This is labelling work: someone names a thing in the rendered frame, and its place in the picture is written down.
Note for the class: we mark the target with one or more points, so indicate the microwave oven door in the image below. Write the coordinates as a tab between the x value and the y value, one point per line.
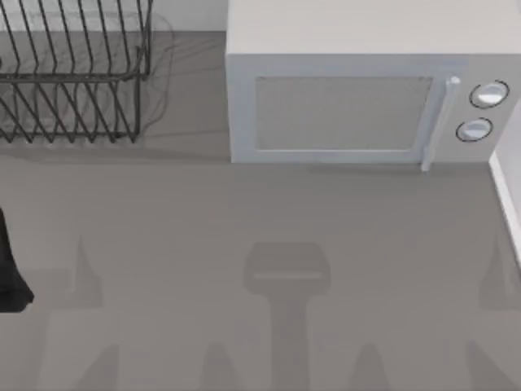
344	112

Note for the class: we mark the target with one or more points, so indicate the pale microwave oven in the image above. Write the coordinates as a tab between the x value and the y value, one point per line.
366	32

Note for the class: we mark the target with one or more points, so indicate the small microwave knob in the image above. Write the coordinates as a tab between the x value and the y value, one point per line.
474	130

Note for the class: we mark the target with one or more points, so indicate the large microwave knob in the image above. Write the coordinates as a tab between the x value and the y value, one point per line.
488	94

